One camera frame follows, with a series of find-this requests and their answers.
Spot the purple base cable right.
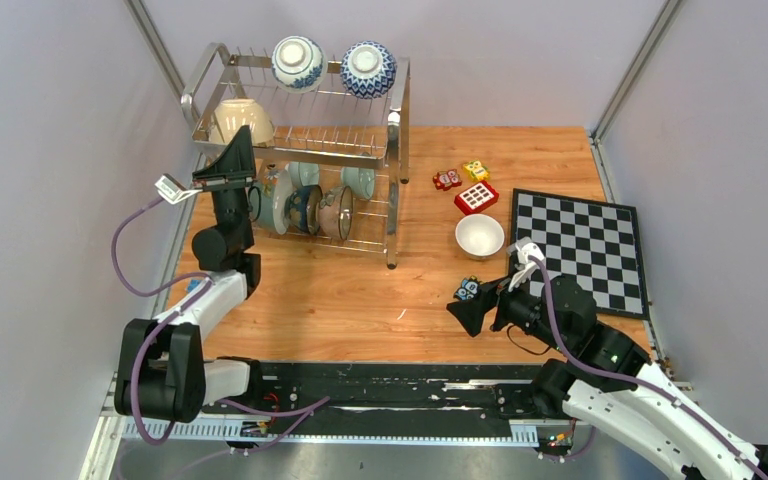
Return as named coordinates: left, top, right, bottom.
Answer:
left=534, top=429, right=599, bottom=464

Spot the small celadon cup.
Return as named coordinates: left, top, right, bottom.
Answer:
left=340, top=167, right=376, bottom=200
left=285, top=162, right=320, bottom=188

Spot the small celadon cup left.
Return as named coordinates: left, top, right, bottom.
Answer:
left=285, top=162, right=320, bottom=188

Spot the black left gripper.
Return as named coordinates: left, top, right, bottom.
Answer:
left=192, top=128, right=257, bottom=253

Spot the steel two-tier dish rack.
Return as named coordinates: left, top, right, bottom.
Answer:
left=179, top=43, right=410, bottom=269

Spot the dark blue floral bowl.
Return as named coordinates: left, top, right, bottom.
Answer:
left=287, top=184, right=323, bottom=235

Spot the white blue floral bowl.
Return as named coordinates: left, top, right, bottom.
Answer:
left=271, top=35, right=327, bottom=94

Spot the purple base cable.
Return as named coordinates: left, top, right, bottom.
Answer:
left=214, top=397, right=330, bottom=458
left=534, top=429, right=599, bottom=464

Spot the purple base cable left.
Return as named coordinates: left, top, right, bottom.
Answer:
left=214, top=397, right=330, bottom=458

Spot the cream bowl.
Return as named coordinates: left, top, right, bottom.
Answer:
left=209, top=98, right=275, bottom=147
left=454, top=214, right=506, bottom=260

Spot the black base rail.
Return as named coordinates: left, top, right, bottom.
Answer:
left=102, top=360, right=693, bottom=458

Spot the blue orange toy car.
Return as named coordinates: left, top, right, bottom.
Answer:
left=185, top=279, right=201, bottom=294

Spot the pink brown bowl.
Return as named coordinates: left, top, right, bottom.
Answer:
left=318, top=185, right=354, bottom=241

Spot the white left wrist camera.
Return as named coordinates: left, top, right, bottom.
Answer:
left=154, top=174, right=201, bottom=205

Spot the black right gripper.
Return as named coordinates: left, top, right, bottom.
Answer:
left=445, top=265, right=570, bottom=353

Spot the yellow owl toy block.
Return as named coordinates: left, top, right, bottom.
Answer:
left=463, top=160, right=490, bottom=182

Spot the black white checkerboard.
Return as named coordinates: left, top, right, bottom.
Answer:
left=510, top=189, right=650, bottom=320

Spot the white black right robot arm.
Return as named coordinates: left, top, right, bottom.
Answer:
left=446, top=275, right=768, bottom=479

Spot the red calculator toy block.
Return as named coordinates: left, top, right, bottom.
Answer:
left=453, top=180, right=500, bottom=215

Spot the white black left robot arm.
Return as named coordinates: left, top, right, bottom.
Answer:
left=114, top=126, right=267, bottom=425

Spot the small celadon cup right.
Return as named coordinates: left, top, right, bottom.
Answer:
left=340, top=167, right=376, bottom=200

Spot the red owl toy block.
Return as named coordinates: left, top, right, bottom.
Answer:
left=432, top=169, right=462, bottom=191

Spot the blue owl toy block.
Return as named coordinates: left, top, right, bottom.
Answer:
left=453, top=276, right=482, bottom=301

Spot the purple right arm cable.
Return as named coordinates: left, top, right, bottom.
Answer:
left=530, top=256, right=768, bottom=480

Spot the blue white patterned bowl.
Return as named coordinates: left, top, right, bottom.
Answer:
left=339, top=40, right=398, bottom=99

